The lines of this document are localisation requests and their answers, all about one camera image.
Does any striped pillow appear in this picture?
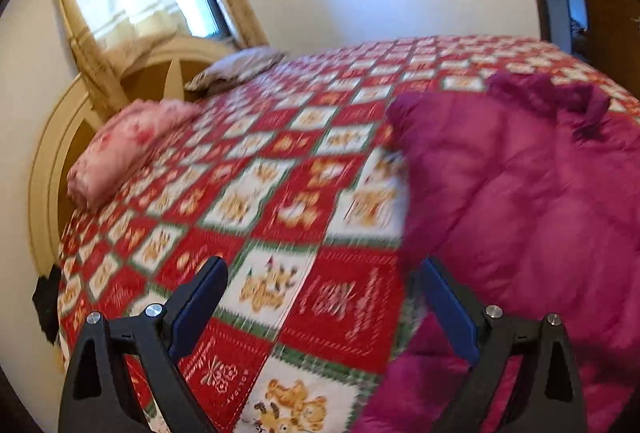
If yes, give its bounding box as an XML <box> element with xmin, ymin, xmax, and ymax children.
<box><xmin>184</xmin><ymin>46</ymin><xmax>291</xmax><ymax>95</ymax></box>

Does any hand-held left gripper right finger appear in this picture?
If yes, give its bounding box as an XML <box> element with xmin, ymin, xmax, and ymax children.
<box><xmin>419</xmin><ymin>257</ymin><xmax>588</xmax><ymax>433</ymax></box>

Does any dark cloth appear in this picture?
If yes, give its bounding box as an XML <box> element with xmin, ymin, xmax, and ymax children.
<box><xmin>31</xmin><ymin>263</ymin><xmax>63</xmax><ymax>348</ymax></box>

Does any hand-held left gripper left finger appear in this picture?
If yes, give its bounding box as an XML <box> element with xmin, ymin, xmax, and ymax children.
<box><xmin>57</xmin><ymin>255</ymin><xmax>231</xmax><ymax>433</ymax></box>

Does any cream wooden headboard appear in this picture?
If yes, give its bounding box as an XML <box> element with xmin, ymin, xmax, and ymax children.
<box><xmin>27</xmin><ymin>36</ymin><xmax>236</xmax><ymax>274</ymax></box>

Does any red checkered printed bedspread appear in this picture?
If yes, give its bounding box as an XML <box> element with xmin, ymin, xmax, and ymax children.
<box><xmin>57</xmin><ymin>36</ymin><xmax>640</xmax><ymax>433</ymax></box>

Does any pink folded quilt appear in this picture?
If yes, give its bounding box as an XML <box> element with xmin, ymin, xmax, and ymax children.
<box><xmin>66</xmin><ymin>98</ymin><xmax>201</xmax><ymax>211</ymax></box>

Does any magenta down jacket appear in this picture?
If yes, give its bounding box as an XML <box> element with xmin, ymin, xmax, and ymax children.
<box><xmin>350</xmin><ymin>72</ymin><xmax>640</xmax><ymax>433</ymax></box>

